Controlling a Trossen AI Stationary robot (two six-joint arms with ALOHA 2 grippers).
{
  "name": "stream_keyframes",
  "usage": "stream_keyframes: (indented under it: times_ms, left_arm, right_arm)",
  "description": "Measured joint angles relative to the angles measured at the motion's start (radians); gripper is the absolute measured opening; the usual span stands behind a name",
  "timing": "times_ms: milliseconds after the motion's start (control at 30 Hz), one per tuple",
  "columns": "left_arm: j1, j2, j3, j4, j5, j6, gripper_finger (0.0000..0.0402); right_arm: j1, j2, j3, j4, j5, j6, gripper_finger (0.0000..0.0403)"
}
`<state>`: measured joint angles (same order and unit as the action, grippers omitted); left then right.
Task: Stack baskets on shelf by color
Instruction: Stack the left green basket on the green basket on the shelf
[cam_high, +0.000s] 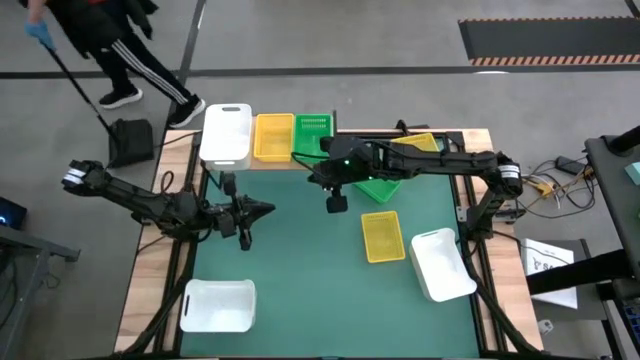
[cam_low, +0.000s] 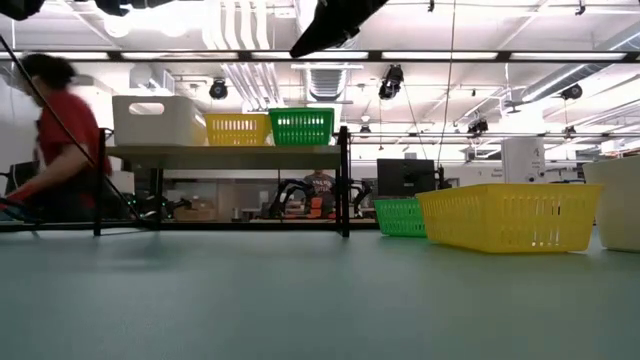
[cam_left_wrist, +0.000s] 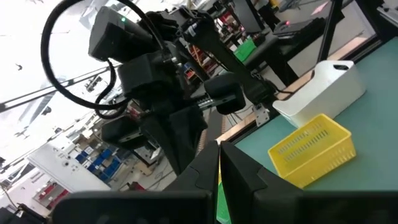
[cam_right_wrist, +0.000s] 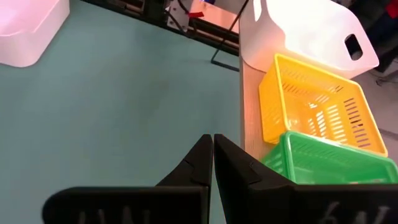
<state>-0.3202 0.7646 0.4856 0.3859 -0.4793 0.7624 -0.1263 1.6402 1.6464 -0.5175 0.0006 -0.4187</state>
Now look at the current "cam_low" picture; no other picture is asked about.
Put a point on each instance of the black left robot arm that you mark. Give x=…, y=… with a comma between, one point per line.
x=20, y=7

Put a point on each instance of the black overhead crossbeam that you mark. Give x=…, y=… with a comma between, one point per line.
x=375, y=56

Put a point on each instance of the silver ceiling air duct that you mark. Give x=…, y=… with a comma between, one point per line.
x=327, y=85

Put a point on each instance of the white table lamp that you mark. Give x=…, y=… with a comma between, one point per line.
x=124, y=182

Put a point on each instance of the black computer monitor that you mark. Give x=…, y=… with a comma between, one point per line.
x=22, y=172
x=405, y=177

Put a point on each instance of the black metal shelf frame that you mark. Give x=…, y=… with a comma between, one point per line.
x=344, y=190

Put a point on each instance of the green table mat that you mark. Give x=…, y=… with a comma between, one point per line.
x=320, y=310

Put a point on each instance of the white column with signs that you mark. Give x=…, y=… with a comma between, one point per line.
x=522, y=160

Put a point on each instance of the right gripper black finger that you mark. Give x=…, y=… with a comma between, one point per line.
x=340, y=22

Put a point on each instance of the person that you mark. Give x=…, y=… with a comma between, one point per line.
x=70, y=130
x=320, y=185

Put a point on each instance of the white plastic storage bin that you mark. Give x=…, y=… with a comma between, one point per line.
x=150, y=130
x=620, y=210

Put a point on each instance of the brown cardboard box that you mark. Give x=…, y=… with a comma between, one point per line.
x=197, y=212

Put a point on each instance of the yellow plastic slotted basket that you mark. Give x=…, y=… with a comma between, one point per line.
x=500, y=189
x=235, y=116

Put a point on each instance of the black ceiling spotlight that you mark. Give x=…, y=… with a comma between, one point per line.
x=391, y=82
x=218, y=89
x=477, y=126
x=571, y=91

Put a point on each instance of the wooden shelf board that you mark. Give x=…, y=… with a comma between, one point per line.
x=225, y=157

